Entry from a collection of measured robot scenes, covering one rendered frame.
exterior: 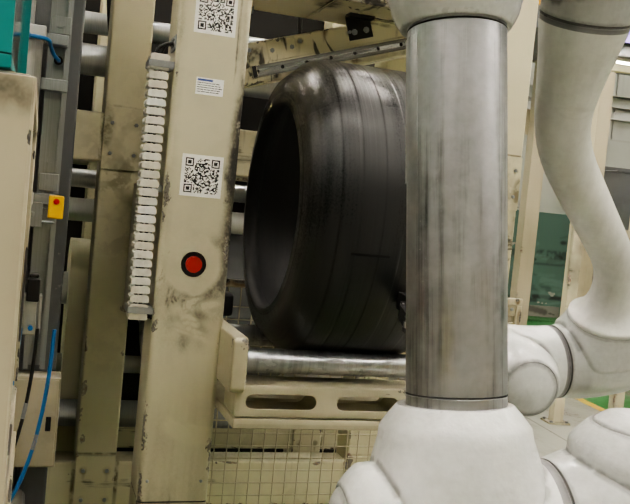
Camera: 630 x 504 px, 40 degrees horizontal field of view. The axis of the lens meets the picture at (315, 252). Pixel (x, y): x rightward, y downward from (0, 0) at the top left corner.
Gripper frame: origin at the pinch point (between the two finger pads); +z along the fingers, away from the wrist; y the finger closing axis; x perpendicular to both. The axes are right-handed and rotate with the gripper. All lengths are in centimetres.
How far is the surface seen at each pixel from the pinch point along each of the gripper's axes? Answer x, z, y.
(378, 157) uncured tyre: -24.0, 4.9, 7.5
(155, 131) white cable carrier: -23, 25, 43
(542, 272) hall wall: 152, 875, -590
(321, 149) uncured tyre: -24.0, 8.5, 16.5
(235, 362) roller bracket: 13.9, 7.6, 27.0
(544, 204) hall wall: 62, 887, -582
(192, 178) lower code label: -15.3, 22.7, 35.4
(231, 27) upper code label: -43, 26, 31
